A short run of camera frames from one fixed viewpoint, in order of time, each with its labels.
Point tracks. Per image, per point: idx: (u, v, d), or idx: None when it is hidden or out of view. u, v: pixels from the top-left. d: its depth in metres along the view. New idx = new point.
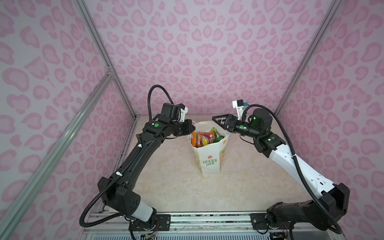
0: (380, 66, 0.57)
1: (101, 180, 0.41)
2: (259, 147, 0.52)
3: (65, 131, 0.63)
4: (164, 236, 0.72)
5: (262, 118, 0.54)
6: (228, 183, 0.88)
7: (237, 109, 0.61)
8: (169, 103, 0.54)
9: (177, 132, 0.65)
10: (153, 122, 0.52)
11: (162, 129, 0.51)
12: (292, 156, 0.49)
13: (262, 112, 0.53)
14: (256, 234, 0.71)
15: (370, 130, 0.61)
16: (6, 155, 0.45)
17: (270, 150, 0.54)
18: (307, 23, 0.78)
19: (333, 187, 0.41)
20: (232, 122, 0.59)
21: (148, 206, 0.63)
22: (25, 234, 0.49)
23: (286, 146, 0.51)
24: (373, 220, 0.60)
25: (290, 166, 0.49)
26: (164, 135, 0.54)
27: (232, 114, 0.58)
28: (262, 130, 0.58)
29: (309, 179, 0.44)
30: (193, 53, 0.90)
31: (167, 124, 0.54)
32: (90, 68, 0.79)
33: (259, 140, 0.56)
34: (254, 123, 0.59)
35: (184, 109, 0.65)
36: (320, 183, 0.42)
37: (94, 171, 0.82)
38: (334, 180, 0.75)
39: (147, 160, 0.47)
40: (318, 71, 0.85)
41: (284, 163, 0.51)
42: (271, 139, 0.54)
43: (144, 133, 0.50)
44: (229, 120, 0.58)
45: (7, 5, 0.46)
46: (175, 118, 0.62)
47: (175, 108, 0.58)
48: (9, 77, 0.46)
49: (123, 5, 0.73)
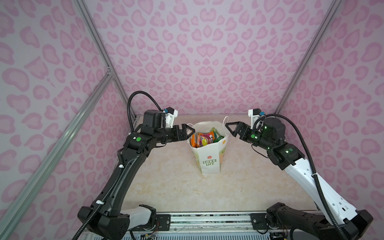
0: (380, 66, 0.57)
1: (81, 209, 0.38)
2: (275, 160, 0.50)
3: (65, 131, 0.63)
4: (164, 236, 0.72)
5: (274, 127, 0.50)
6: (228, 183, 0.88)
7: (252, 118, 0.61)
8: (151, 112, 0.49)
9: (165, 140, 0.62)
10: (135, 136, 0.47)
11: (144, 143, 0.46)
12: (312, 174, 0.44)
13: (273, 120, 0.50)
14: (256, 234, 0.71)
15: (370, 130, 0.61)
16: (6, 155, 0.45)
17: (287, 163, 0.49)
18: (307, 24, 0.78)
19: (356, 215, 0.38)
20: (244, 131, 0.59)
21: (145, 208, 0.63)
22: (25, 234, 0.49)
23: (305, 161, 0.46)
24: (374, 220, 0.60)
25: (309, 185, 0.45)
26: (148, 149, 0.49)
27: (244, 122, 0.58)
28: (276, 140, 0.53)
29: (330, 202, 0.40)
30: (193, 53, 0.90)
31: (151, 136, 0.49)
32: (90, 68, 0.79)
33: (273, 151, 0.52)
34: (266, 132, 0.56)
35: (173, 113, 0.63)
36: (342, 208, 0.39)
37: (94, 171, 0.82)
38: (334, 180, 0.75)
39: (131, 179, 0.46)
40: (318, 71, 0.85)
41: (301, 179, 0.47)
42: (289, 150, 0.49)
43: (126, 150, 0.45)
44: (239, 128, 0.58)
45: (7, 5, 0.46)
46: (159, 126, 0.56)
47: (157, 116, 0.52)
48: (9, 77, 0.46)
49: (123, 5, 0.73)
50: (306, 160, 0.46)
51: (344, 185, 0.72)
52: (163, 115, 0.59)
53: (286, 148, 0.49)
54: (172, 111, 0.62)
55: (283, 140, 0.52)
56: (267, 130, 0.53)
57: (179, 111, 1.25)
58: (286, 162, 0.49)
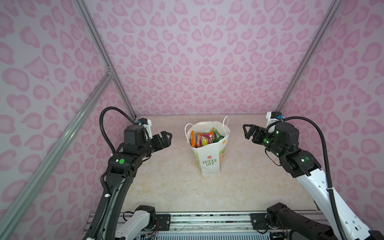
0: (380, 66, 0.57)
1: None
2: (288, 167, 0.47)
3: (65, 131, 0.63)
4: (164, 236, 0.72)
5: (287, 131, 0.47)
6: (228, 183, 0.88)
7: (268, 121, 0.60)
8: (131, 129, 0.46)
9: (151, 152, 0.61)
10: (118, 158, 0.44)
11: (129, 164, 0.44)
12: (327, 188, 0.41)
13: (286, 126, 0.47)
14: (256, 234, 0.71)
15: (370, 130, 0.61)
16: (6, 155, 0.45)
17: (301, 173, 0.45)
18: (307, 23, 0.78)
19: (368, 236, 0.36)
20: (257, 134, 0.58)
21: (143, 213, 0.62)
22: (25, 234, 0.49)
23: (321, 173, 0.43)
24: (374, 220, 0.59)
25: (322, 199, 0.42)
26: (133, 169, 0.47)
27: (257, 125, 0.59)
28: (289, 146, 0.48)
29: (343, 220, 0.38)
30: (193, 53, 0.90)
31: (136, 155, 0.47)
32: (90, 68, 0.79)
33: (285, 157, 0.49)
34: (279, 137, 0.51)
35: (148, 123, 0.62)
36: (355, 227, 0.37)
37: (94, 171, 0.82)
38: (334, 180, 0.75)
39: (120, 206, 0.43)
40: (318, 71, 0.85)
41: (314, 192, 0.44)
42: (304, 159, 0.45)
43: (110, 176, 0.42)
44: (252, 131, 0.60)
45: (7, 5, 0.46)
46: (141, 141, 0.53)
47: (138, 132, 0.49)
48: (10, 77, 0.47)
49: (123, 6, 0.73)
50: (321, 172, 0.43)
51: (344, 185, 0.72)
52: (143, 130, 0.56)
53: (301, 156, 0.45)
54: (146, 122, 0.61)
55: (297, 146, 0.48)
56: (279, 135, 0.51)
57: (178, 111, 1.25)
58: (300, 171, 0.46)
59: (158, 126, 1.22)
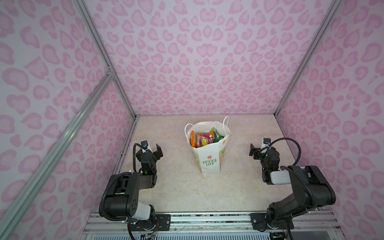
0: (380, 66, 0.57)
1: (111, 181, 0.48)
2: (263, 177, 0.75)
3: (65, 131, 0.63)
4: (164, 236, 0.72)
5: (271, 157, 0.73)
6: (228, 183, 0.88)
7: (262, 144, 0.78)
8: (145, 158, 0.69)
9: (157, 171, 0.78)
10: (142, 171, 0.73)
11: (151, 175, 0.68)
12: (281, 170, 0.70)
13: (272, 152, 0.72)
14: (256, 234, 0.71)
15: (370, 130, 0.61)
16: (6, 154, 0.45)
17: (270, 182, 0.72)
18: (307, 24, 0.78)
19: (303, 168, 0.50)
20: (254, 153, 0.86)
21: (145, 204, 0.63)
22: (25, 234, 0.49)
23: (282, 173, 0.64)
24: (374, 220, 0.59)
25: (283, 177, 0.62)
26: (152, 183, 0.69)
27: (253, 146, 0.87)
28: (269, 166, 0.76)
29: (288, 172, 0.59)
30: (193, 53, 0.90)
31: (153, 173, 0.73)
32: (90, 68, 0.79)
33: (264, 172, 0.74)
34: (266, 159, 0.79)
35: (145, 144, 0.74)
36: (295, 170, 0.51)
37: (94, 171, 0.82)
38: (333, 180, 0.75)
39: (141, 187, 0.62)
40: (318, 71, 0.85)
41: (281, 178, 0.64)
42: None
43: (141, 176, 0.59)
44: (251, 150, 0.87)
45: (7, 5, 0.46)
46: (154, 164, 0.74)
47: (151, 158, 0.71)
48: (9, 77, 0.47)
49: (123, 5, 0.73)
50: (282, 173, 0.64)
51: (344, 185, 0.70)
52: (154, 156, 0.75)
53: None
54: (145, 143, 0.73)
55: (276, 167, 0.73)
56: (266, 157, 0.80)
57: (178, 111, 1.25)
58: (270, 182, 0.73)
59: (157, 125, 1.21)
